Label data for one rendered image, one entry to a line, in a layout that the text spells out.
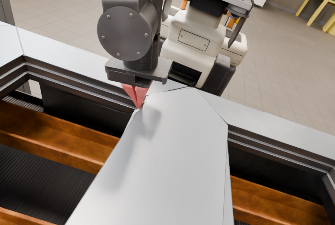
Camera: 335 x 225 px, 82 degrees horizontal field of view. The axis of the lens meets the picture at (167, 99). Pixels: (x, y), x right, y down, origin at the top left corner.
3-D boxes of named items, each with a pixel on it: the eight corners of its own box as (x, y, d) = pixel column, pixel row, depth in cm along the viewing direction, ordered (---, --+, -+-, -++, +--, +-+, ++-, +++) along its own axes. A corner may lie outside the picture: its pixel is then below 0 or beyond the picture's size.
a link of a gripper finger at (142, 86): (146, 120, 36) (148, 78, 30) (109, 112, 36) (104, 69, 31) (155, 99, 41) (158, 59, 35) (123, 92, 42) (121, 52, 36)
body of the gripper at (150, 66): (164, 87, 31) (170, 43, 26) (104, 75, 31) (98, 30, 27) (172, 68, 36) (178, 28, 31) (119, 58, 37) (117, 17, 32)
